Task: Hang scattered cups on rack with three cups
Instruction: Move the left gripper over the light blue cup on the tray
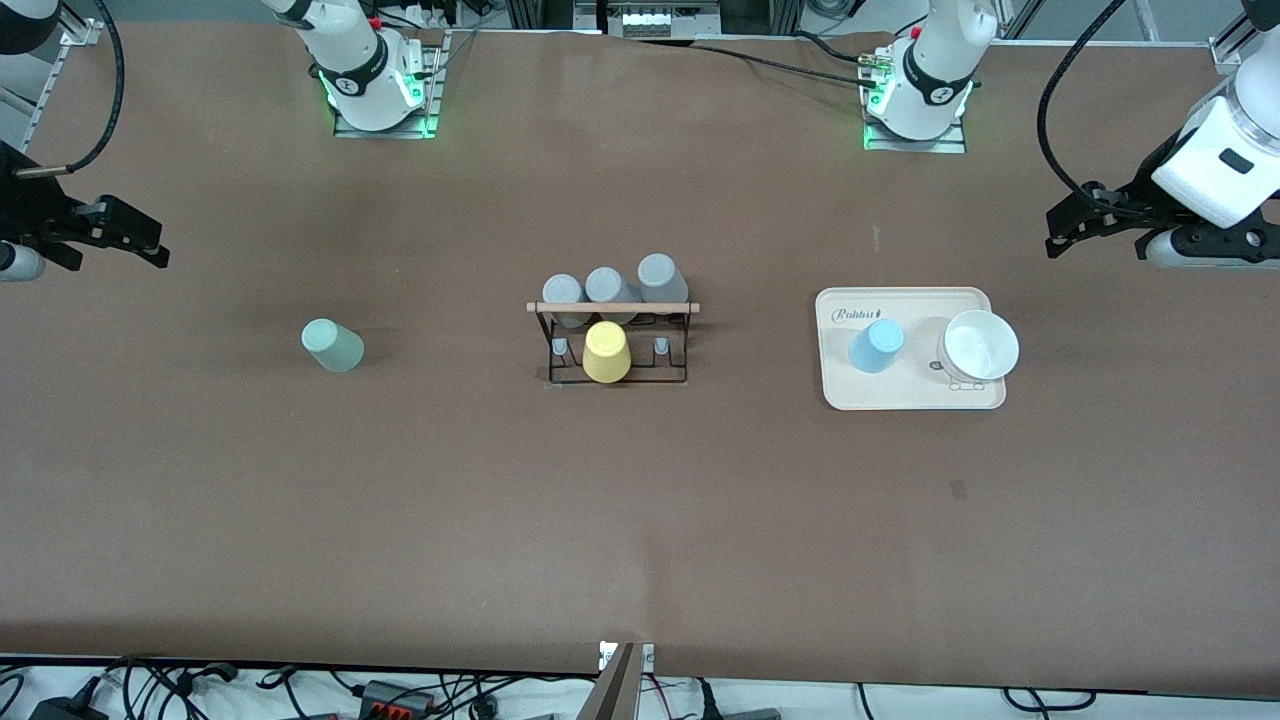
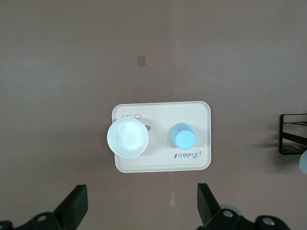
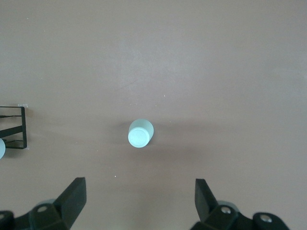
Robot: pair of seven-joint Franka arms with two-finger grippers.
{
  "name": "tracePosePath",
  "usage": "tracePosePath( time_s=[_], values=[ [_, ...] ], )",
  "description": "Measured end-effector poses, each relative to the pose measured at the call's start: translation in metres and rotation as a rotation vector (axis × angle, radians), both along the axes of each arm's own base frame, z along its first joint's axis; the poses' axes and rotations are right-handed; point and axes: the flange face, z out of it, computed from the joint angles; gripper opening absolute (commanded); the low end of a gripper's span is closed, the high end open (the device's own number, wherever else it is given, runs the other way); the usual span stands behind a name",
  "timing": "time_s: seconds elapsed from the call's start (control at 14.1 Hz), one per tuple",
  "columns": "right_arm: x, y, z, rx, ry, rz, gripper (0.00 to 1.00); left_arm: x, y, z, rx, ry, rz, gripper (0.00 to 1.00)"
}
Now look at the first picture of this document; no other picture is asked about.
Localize pale green plastic cup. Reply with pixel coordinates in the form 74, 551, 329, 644
300, 318, 366, 374

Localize light blue plastic cup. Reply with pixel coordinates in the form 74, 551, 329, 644
848, 318, 906, 375

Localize white bowl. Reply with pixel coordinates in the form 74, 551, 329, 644
936, 309, 1021, 384

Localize beige rectangular tray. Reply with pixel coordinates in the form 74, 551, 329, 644
815, 287, 1008, 412

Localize power strip with plugs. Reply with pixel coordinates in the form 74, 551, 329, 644
395, 0, 471, 31

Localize grey plastic cup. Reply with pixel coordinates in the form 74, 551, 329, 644
584, 266, 641, 326
542, 274, 587, 329
637, 253, 691, 304

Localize black power adapter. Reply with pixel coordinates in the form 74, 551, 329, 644
28, 697, 109, 720

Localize white electronics box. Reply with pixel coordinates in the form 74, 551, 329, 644
605, 0, 723, 39

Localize yellow plastic cup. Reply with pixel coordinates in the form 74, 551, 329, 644
582, 320, 633, 384

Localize black terminal block orange levers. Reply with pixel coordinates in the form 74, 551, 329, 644
358, 680, 438, 719

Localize black plug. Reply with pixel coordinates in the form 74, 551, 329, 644
700, 680, 781, 720

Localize grey angled beam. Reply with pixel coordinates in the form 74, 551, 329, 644
577, 645, 641, 720

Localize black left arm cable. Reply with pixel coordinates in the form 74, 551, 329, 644
1037, 0, 1131, 201

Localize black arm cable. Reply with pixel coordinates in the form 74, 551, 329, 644
1037, 0, 1131, 201
15, 0, 126, 179

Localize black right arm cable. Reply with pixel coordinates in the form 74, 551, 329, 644
15, 0, 126, 179

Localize aluminium frame rail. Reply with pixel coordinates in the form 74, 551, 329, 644
1208, 15, 1256, 73
15, 18, 103, 153

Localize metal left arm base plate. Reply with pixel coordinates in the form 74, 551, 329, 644
862, 45, 969, 155

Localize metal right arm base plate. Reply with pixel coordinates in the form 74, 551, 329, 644
332, 28, 442, 140

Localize short black table cable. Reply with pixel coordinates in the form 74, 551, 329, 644
795, 30, 881, 66

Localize long black table cable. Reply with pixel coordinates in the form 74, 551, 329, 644
622, 36, 883, 89

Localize black frame post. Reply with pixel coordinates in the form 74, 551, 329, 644
722, 0, 801, 37
508, 0, 576, 31

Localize tangled black cable bundle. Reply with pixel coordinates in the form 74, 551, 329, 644
100, 655, 241, 706

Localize black looped cable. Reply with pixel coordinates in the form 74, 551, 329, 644
1003, 688, 1096, 713

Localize black wire rack wooden handle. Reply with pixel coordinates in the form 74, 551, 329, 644
527, 300, 701, 387

